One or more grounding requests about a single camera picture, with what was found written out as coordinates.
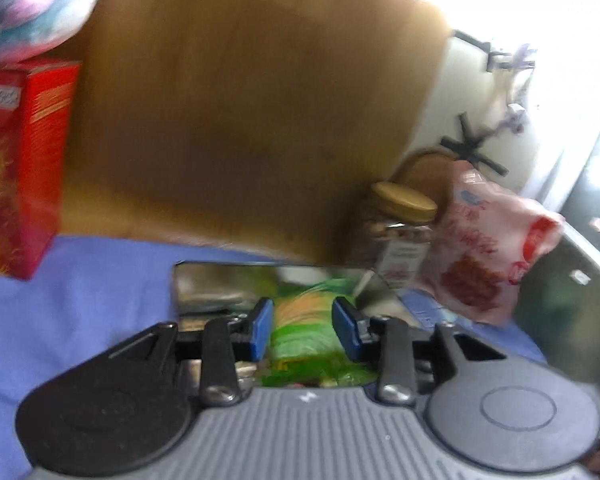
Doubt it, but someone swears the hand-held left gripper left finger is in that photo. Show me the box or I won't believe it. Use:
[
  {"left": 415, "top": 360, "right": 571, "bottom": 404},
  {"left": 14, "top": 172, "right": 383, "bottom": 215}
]
[{"left": 107, "top": 297, "right": 274, "bottom": 407}]

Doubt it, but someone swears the wall hook with cord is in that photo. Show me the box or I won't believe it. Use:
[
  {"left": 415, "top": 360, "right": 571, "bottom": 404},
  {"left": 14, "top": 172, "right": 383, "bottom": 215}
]
[{"left": 482, "top": 42, "right": 537, "bottom": 136}]

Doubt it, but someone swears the round wicker chair back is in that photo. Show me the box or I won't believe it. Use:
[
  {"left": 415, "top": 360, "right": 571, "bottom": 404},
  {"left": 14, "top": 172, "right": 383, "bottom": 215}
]
[{"left": 389, "top": 147, "right": 462, "bottom": 198}]

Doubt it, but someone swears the blue blanket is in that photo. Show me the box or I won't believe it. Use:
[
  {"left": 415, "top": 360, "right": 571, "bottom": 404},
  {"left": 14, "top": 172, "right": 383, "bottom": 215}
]
[{"left": 0, "top": 232, "right": 548, "bottom": 480}]

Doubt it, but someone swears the clear nut jar yellow lid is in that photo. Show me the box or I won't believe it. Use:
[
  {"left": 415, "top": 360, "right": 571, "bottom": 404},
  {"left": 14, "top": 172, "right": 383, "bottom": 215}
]
[{"left": 347, "top": 182, "right": 439, "bottom": 292}]

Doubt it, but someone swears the red gift box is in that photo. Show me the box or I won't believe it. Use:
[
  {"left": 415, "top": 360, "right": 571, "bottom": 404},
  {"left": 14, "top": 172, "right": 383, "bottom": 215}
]
[{"left": 0, "top": 58, "right": 83, "bottom": 281}]

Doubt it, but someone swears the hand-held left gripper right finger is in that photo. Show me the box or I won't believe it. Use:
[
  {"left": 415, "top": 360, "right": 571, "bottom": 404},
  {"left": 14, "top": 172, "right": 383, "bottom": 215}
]
[{"left": 331, "top": 297, "right": 508, "bottom": 407}]

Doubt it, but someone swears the pink and blue plush toy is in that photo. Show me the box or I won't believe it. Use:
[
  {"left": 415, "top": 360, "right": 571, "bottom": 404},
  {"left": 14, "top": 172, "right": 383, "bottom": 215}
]
[{"left": 0, "top": 0, "right": 122, "bottom": 64}]

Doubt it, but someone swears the white and red snack bag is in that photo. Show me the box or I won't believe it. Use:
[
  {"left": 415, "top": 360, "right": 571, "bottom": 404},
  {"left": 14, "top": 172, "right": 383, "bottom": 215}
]
[{"left": 414, "top": 160, "right": 567, "bottom": 327}]

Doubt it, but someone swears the wooden board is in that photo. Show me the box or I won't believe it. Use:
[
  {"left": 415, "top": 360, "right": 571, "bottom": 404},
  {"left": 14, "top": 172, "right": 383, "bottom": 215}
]
[{"left": 55, "top": 0, "right": 455, "bottom": 267}]

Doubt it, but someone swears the green cracker packet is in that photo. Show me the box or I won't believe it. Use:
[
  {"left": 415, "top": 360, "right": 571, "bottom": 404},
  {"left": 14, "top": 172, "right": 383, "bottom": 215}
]
[{"left": 261, "top": 277, "right": 381, "bottom": 389}]

